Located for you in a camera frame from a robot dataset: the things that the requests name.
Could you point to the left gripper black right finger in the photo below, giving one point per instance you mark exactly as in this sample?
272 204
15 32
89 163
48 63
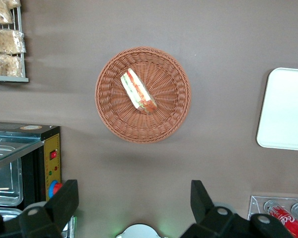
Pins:
203 205

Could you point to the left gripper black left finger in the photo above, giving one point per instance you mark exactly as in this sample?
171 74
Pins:
62 198

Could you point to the triangle sandwich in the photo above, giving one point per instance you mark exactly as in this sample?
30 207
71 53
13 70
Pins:
138 90

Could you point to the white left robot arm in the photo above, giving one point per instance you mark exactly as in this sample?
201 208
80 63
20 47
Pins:
141 233

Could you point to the brown round wicker basket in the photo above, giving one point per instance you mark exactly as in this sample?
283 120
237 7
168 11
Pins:
119 116

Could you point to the beige plastic tray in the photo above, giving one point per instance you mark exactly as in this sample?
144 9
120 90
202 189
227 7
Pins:
285 111

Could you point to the black food warmer cabinet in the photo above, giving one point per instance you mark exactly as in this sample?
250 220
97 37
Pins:
52 148

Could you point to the clear acrylic bottle rack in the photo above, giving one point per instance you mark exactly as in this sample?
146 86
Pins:
254 205

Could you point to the clear bag of crackers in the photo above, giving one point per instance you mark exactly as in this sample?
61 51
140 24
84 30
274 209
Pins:
6 65
6 41
1 12

